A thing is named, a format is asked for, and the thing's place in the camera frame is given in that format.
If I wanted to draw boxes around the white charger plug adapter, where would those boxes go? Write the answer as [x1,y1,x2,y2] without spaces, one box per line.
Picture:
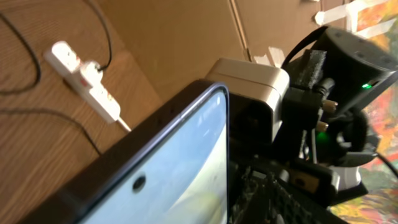
[78,61,103,89]

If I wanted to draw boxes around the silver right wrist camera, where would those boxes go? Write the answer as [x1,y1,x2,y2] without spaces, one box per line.
[206,58,290,144]

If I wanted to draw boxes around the white power strip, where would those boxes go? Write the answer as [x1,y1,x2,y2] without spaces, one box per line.
[44,41,121,123]

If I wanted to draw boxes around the black USB charging cable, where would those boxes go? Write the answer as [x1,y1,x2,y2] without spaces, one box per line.
[0,0,113,156]

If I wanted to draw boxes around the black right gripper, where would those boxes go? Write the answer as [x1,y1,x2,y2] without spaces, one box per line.
[228,155,343,224]

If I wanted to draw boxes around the white power strip cord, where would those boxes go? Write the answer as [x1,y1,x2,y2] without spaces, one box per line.
[117,118,132,133]

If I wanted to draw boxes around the blue Galaxy smartphone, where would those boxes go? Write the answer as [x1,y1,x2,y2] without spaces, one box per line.
[22,80,229,224]

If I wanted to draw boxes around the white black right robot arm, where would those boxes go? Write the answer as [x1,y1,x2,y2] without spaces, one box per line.
[229,26,397,223]

